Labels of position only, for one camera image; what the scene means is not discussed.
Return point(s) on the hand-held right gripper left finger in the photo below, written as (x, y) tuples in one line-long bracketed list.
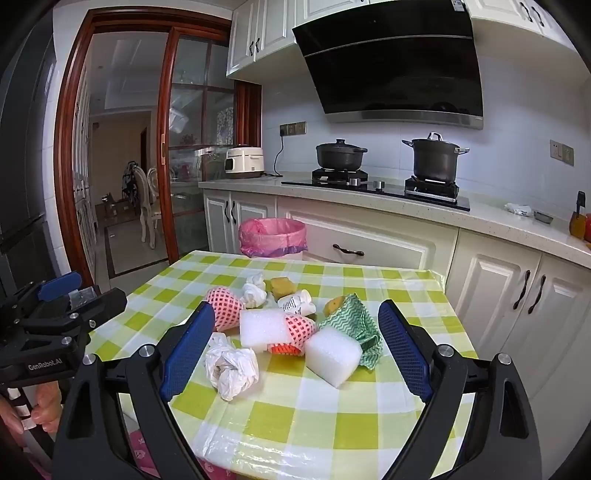
[(187, 350)]

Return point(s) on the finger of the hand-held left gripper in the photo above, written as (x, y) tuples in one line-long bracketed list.
[(108, 300), (57, 282)]

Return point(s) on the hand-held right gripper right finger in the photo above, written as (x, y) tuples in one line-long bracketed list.
[(406, 350)]

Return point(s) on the white plastic bag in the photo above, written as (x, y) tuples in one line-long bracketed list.
[(231, 369)]

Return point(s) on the green white patterned cloth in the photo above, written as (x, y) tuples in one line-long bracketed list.
[(358, 323)]

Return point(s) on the red white foam net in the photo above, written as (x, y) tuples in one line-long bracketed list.
[(221, 304), (298, 330)]

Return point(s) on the thick white foam block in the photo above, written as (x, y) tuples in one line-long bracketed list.
[(332, 357)]

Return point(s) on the large white tissue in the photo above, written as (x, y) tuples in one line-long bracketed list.
[(253, 295)]

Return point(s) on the small white tissue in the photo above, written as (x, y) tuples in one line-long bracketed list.
[(256, 279)]

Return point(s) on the yellow brown sponge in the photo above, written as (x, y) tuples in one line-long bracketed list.
[(282, 287)]

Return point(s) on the bin with pink bag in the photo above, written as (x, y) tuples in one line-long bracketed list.
[(272, 235)]

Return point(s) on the person's left hand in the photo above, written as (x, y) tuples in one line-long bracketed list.
[(48, 401)]

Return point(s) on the white hallway cabinet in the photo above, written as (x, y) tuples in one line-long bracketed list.
[(85, 207)]

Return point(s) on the cardboard box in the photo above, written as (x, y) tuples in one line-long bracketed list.
[(115, 210)]

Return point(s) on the white dining chair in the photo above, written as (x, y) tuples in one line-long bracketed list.
[(150, 207)]

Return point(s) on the white base cabinet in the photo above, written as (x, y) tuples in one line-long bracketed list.
[(489, 286), (217, 217)]

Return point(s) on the white drawer front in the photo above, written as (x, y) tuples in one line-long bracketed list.
[(392, 240)]

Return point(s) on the pink patterned cloth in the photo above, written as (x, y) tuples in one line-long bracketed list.
[(140, 457)]

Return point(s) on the dark patterned garment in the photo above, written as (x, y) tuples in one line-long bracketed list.
[(130, 182)]

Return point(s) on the dark refrigerator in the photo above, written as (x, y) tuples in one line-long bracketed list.
[(23, 161)]

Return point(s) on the green white checked tablecloth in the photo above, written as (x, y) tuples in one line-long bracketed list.
[(295, 415)]

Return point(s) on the speckled kitchen countertop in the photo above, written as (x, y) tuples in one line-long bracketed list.
[(489, 217)]

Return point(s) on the black glass gas stove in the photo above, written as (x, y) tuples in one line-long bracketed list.
[(392, 191)]

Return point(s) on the clear storage box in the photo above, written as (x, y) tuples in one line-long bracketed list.
[(213, 165)]

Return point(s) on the white plastic packet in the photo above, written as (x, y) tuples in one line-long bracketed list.
[(519, 210)]

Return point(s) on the small grey dish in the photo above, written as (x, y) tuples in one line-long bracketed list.
[(544, 217)]

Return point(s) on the glass sliding door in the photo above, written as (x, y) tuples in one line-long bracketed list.
[(165, 115)]

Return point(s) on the tall dark stockpot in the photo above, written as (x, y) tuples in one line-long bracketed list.
[(434, 159)]

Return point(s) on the white rice cooker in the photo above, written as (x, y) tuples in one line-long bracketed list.
[(244, 161)]

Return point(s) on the black casserole pot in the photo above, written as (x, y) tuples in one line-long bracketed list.
[(339, 154)]

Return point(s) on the yellow knife holder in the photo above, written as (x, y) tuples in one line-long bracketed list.
[(578, 221)]

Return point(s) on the red container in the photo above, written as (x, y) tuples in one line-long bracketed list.
[(588, 228)]

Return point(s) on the black range hood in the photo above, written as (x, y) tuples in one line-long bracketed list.
[(392, 69)]

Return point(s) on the white upper cabinet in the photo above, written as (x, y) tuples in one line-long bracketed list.
[(268, 37), (508, 11)]

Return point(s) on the red wooden door frame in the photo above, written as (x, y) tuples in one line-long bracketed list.
[(64, 138)]

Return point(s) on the wall socket panel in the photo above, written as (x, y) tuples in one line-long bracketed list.
[(295, 128)]

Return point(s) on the wall switch plate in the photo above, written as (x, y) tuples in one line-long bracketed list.
[(561, 152)]

